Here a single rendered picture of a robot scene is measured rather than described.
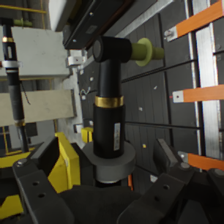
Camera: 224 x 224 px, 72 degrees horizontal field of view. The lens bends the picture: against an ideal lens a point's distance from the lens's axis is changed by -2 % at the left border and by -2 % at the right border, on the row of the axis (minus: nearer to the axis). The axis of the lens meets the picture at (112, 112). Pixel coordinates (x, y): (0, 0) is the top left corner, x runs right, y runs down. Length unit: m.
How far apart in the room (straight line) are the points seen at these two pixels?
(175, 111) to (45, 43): 4.58
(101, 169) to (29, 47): 4.60
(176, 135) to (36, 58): 4.43
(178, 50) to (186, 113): 0.14
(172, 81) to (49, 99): 4.29
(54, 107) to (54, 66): 1.08
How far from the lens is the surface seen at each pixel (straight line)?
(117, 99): 0.21
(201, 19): 0.38
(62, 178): 0.22
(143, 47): 0.24
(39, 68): 4.61
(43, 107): 4.55
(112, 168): 0.23
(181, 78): 0.40
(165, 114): 0.42
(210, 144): 0.39
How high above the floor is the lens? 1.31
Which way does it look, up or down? 28 degrees down
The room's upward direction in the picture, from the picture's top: 98 degrees counter-clockwise
